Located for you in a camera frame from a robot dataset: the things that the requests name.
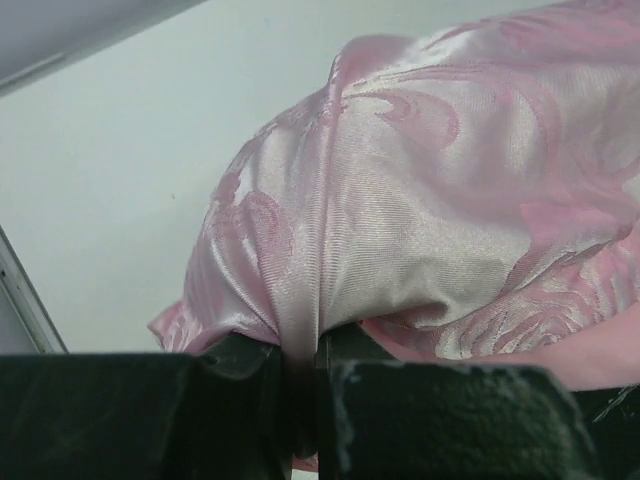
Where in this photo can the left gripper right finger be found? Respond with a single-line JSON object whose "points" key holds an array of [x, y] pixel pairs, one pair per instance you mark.
{"points": [[380, 418]]}

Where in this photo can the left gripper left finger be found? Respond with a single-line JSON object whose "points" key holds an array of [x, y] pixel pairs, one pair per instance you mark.
{"points": [[217, 415]]}

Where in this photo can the pink satin rose pillowcase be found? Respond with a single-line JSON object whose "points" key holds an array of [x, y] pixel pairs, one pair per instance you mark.
{"points": [[467, 198]]}

